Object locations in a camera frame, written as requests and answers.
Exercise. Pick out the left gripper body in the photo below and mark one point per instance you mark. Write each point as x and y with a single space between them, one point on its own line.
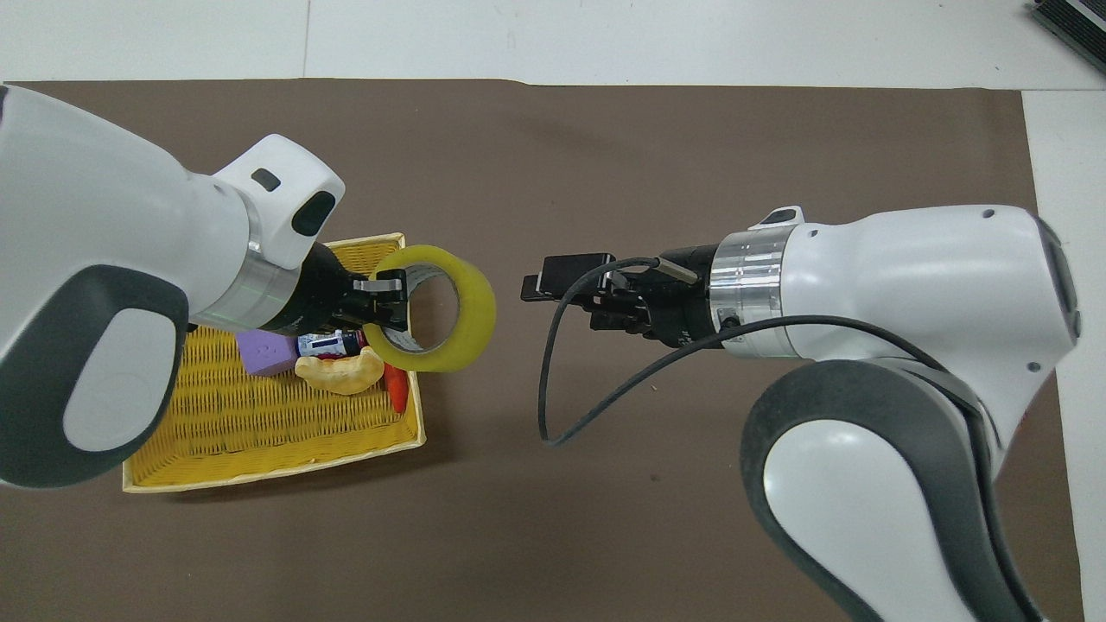
313 289

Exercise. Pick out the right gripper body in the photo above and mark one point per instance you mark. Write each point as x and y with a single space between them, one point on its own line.
683 302

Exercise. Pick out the yellow tape roll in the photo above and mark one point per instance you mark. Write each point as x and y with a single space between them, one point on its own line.
477 313

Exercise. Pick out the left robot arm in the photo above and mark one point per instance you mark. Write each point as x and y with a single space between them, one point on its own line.
86 216

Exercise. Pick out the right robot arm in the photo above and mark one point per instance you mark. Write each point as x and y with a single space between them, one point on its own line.
873 276

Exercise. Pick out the yellow wicker basket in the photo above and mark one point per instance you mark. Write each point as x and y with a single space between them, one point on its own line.
259 423

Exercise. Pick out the small blue white bottle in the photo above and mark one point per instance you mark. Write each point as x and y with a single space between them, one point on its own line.
327 344

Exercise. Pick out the toy croissant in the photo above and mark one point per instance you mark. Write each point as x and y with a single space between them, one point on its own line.
341 373

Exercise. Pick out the red toy chili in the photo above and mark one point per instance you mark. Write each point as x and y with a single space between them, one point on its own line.
397 390

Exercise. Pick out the purple foam block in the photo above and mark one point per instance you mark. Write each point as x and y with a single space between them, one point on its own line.
263 352

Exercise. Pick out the black stand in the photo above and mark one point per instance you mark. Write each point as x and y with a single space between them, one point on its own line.
1071 26

